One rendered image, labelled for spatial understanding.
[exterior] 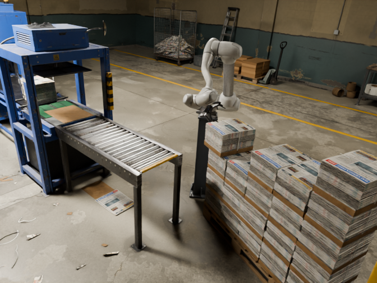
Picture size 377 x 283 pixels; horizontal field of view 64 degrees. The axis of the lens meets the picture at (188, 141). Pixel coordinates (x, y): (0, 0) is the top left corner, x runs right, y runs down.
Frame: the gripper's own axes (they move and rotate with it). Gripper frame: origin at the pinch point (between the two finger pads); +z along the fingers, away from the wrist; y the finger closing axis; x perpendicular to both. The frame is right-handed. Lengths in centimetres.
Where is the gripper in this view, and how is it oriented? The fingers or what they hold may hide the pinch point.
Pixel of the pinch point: (220, 114)
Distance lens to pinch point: 268.8
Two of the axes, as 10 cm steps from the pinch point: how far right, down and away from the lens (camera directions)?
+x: 4.8, 4.1, -7.7
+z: 7.5, 2.6, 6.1
